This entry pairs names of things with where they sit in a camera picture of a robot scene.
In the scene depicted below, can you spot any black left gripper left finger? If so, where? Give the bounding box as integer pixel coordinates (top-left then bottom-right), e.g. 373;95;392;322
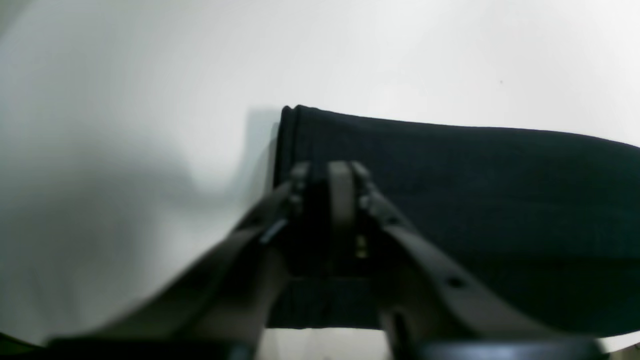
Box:
47;162;310;358

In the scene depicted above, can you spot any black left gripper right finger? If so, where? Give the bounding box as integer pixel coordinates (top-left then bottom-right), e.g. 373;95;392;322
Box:
327;161;608;360

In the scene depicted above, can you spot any black T-shirt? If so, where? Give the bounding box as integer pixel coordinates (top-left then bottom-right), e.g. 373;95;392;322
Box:
273;105;640;337

